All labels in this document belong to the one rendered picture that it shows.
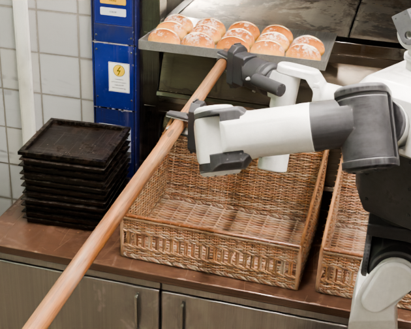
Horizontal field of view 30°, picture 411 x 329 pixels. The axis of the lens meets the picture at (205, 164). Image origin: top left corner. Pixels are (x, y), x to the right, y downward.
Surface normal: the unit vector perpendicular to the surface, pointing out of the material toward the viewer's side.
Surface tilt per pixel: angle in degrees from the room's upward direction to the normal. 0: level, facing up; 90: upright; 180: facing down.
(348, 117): 60
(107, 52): 90
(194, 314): 90
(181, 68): 70
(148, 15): 90
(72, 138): 0
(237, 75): 90
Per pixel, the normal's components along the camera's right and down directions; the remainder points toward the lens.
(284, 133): -0.22, 0.14
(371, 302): -0.26, 0.42
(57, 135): 0.04, -0.90
